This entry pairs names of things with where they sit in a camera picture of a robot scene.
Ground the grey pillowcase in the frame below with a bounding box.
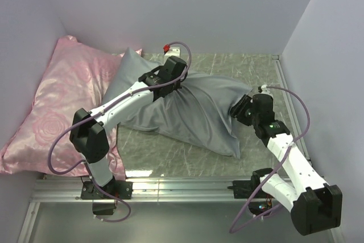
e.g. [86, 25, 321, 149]
[106, 49, 252, 159]

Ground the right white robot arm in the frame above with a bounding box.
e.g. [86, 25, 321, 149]
[229, 92, 342, 236]

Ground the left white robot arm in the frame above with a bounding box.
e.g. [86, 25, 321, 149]
[69, 56, 191, 199]

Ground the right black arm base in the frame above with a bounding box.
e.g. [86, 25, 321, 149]
[227, 180, 272, 216]

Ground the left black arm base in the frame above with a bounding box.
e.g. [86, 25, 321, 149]
[80, 178, 133, 218]

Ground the grey marble mat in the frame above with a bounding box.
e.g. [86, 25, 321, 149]
[116, 52, 307, 178]

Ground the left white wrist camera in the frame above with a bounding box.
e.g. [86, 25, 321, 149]
[163, 44, 181, 60]

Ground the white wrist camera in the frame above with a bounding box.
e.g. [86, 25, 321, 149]
[258, 84, 271, 95]
[163, 44, 181, 60]

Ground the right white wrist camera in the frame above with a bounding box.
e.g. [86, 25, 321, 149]
[258, 84, 271, 95]

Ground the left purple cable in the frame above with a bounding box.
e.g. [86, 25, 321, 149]
[47, 41, 192, 224]

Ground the aluminium mounting rail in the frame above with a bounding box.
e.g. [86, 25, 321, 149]
[19, 173, 344, 242]

